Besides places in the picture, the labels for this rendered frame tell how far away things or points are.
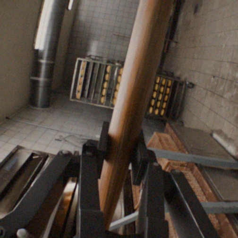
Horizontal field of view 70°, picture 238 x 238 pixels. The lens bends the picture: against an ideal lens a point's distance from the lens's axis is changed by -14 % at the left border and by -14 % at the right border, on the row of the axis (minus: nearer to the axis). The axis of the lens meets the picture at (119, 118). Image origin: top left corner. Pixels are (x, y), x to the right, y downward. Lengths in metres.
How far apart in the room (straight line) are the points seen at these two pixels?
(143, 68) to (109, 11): 5.16
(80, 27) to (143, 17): 5.16
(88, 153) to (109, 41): 5.06
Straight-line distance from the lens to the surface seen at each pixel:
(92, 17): 5.32
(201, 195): 1.14
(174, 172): 0.16
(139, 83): 0.17
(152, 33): 0.17
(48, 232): 1.17
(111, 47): 5.18
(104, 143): 0.17
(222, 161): 1.41
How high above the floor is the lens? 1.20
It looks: 4 degrees down
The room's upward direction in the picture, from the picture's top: 79 degrees counter-clockwise
